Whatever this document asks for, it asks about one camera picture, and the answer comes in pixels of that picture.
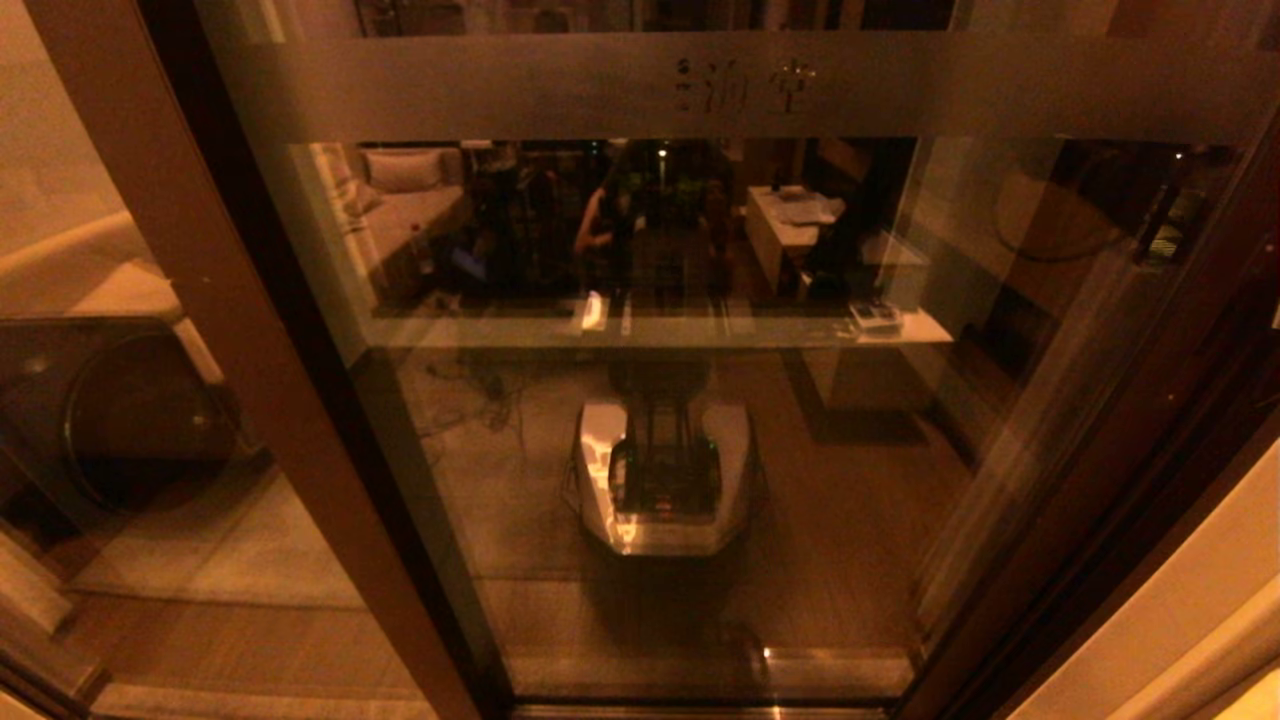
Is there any dark wooden door jamb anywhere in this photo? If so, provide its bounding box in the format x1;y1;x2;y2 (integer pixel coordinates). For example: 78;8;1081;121
912;300;1280;720

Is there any brown framed fixed glass panel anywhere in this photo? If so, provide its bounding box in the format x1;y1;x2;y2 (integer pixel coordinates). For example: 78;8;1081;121
0;0;511;720

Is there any brown framed sliding glass door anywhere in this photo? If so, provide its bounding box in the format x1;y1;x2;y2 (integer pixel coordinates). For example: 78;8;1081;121
195;0;1280;720

